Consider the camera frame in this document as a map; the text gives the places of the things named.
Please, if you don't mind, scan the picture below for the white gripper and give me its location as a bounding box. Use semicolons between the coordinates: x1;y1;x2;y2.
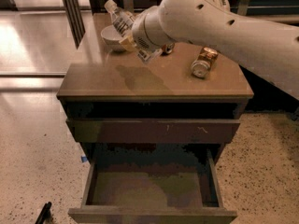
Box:
119;6;175;63

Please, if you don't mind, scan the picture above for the clear plastic water bottle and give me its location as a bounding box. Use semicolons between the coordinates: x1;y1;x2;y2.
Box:
104;0;135;37

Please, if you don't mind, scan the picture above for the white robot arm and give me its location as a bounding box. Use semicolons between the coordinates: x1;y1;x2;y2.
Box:
121;0;299;99

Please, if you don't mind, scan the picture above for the brown drawer cabinet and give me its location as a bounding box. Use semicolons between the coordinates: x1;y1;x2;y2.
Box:
56;11;254;162

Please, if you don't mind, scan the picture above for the closed top drawer front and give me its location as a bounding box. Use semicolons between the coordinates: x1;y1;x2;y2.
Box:
66;119;240;144

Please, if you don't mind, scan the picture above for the open middle drawer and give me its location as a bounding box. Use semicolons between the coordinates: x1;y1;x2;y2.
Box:
68;151;237;224

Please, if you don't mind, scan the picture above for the white bowl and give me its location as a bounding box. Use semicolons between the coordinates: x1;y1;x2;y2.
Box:
101;25;124;52

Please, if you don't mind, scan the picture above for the red soda can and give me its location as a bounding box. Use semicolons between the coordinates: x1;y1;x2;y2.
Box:
162;43;175;55

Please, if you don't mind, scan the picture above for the gold and silver can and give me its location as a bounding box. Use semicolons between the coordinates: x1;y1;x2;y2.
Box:
191;47;219;78

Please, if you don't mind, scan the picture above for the blue tape on floor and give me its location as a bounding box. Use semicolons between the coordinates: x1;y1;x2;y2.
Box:
81;156;88;162

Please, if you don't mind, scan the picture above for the black object on floor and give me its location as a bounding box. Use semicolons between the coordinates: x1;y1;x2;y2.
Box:
35;202;51;224

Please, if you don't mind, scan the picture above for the metal door frame post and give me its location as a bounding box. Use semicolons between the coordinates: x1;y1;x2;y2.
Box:
63;0;85;48

